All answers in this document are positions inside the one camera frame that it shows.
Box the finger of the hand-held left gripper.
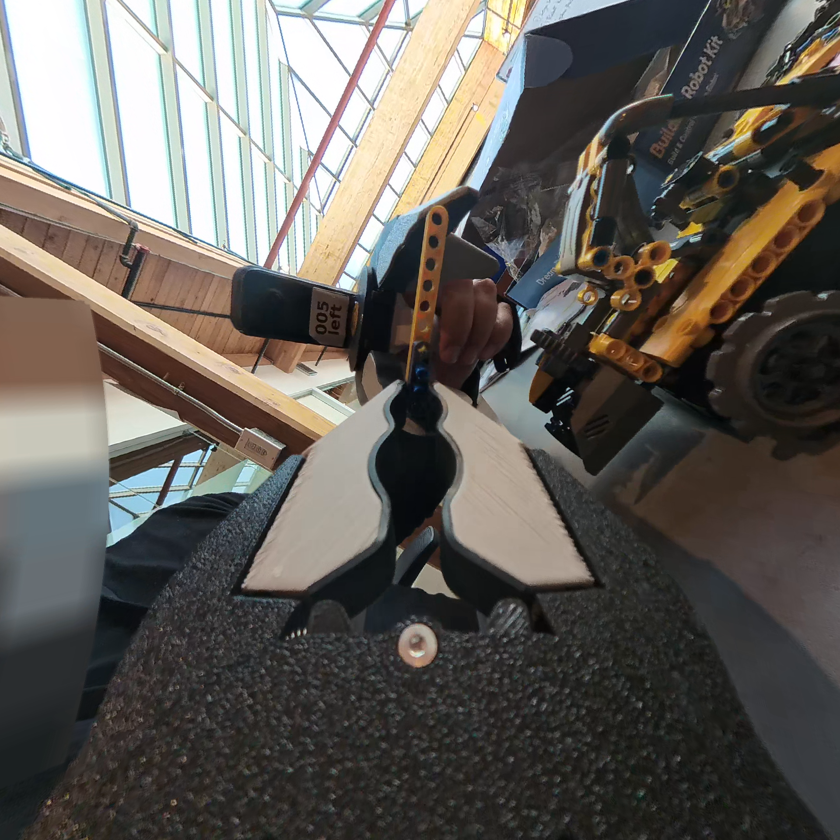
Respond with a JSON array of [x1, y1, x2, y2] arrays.
[[357, 350, 403, 406], [445, 235, 504, 284]]

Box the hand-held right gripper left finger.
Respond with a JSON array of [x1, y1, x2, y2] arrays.
[[241, 382, 403, 598]]

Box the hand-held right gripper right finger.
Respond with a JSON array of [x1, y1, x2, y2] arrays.
[[436, 382, 596, 593]]

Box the yellow perforated beam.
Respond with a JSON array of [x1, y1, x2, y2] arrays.
[[404, 205, 451, 396]]

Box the yellow toy block vehicle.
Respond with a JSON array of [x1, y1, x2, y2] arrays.
[[528, 33, 840, 476]]

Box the grey desk with wooden edge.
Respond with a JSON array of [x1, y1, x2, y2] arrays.
[[479, 0, 840, 840]]

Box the person's left hand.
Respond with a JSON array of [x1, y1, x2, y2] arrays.
[[436, 277, 516, 389]]

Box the clear plastic bags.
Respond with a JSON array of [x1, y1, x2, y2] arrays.
[[469, 167, 567, 278]]

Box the person's torso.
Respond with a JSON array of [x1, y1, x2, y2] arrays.
[[66, 492, 250, 723]]

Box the red pipe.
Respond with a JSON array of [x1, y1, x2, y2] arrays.
[[262, 0, 399, 271]]

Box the blue cardboard box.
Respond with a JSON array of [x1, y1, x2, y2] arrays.
[[469, 0, 788, 309]]

